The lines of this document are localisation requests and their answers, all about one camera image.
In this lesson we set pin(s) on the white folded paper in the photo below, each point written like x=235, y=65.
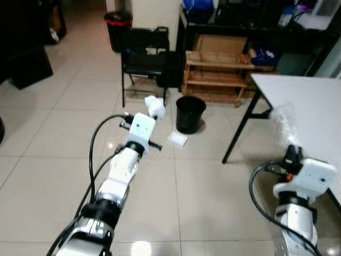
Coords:
x=178, y=138

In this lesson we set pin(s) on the grey green storage box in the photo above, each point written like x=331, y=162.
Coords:
x=295, y=64

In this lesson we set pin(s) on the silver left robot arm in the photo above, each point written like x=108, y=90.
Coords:
x=114, y=181

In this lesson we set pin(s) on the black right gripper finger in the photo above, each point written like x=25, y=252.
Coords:
x=298, y=152
x=291, y=151

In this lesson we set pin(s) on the black folding chair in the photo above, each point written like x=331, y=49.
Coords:
x=144, y=61

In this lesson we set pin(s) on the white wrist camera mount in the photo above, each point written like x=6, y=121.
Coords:
x=139, y=130
x=309, y=178

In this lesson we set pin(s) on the black bag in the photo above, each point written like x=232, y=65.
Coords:
x=170, y=69

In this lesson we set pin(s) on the black bin red rim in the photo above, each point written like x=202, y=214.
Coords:
x=118, y=32

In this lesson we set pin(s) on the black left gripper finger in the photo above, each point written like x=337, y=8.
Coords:
x=156, y=128

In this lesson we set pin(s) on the clear plastic bag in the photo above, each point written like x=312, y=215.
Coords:
x=282, y=125

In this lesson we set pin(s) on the brown cardboard box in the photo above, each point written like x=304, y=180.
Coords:
x=218, y=44

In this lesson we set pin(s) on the white tissue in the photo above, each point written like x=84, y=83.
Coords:
x=155, y=106

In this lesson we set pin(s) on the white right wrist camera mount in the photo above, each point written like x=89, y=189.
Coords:
x=309, y=178

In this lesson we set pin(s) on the blue box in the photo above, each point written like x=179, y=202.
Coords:
x=198, y=4

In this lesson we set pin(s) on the white office device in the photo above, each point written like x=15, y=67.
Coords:
x=326, y=13

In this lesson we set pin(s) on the black rubbish bin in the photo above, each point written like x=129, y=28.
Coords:
x=190, y=114

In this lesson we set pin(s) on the white table black legs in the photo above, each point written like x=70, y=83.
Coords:
x=309, y=106

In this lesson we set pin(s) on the black cabinet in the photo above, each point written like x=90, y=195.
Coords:
x=26, y=58

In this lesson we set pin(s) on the blue printed pack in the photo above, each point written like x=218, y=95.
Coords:
x=265, y=56

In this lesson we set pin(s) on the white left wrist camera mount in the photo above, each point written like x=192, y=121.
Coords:
x=139, y=130

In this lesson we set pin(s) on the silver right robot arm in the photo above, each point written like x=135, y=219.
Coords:
x=293, y=224

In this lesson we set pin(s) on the wooden slatted rack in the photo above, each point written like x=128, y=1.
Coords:
x=216, y=80

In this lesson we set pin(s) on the black desk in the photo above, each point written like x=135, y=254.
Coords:
x=240, y=26

